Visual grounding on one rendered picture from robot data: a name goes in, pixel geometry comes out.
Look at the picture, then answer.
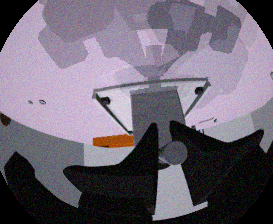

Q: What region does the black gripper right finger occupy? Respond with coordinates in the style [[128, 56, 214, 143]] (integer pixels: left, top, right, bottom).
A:
[[169, 120, 265, 206]]

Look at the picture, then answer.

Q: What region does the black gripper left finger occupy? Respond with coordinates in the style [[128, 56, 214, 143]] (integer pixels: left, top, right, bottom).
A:
[[63, 123, 160, 216]]

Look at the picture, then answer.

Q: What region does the orange rectangular tray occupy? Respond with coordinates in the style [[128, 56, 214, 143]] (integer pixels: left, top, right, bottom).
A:
[[92, 135, 133, 148]]

